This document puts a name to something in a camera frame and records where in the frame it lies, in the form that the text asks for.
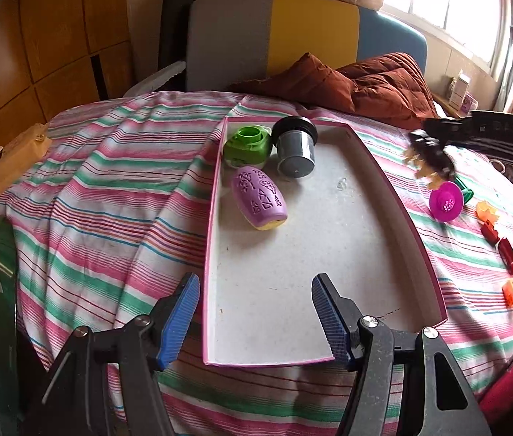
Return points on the green plastic stand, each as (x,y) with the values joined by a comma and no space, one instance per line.
(466,192)

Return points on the orange plastic piece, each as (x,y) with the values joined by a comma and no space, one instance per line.
(507,290)

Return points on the pink-edged white tray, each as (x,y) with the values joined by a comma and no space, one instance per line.
(344,220)

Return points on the grey jar black lid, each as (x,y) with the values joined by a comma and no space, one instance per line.
(294,138)

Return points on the green plug-in device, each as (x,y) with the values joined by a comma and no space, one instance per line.
(250,145)

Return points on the red plastic block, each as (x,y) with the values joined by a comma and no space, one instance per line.
(490,233)

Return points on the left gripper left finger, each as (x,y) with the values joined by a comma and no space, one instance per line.
(74,398)

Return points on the dark brown fluted mould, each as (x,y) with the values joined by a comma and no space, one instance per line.
(429,160)

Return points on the magenta funnel cup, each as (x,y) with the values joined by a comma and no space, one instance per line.
(446,202)

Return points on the grey yellow blue headboard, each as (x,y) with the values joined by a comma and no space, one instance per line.
(231,41)

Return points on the rust brown quilt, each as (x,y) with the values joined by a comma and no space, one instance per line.
(389,88)

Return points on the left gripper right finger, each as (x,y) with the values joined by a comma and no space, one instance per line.
(436,397)

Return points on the striped bed sheet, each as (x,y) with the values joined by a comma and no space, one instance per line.
(116,212)

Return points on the white box on table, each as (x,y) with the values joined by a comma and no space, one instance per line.
(458,95)

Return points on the purple patterned oval case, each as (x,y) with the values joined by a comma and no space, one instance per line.
(258,198)

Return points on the brown cardboard box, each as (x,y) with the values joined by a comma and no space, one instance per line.
(22,153)

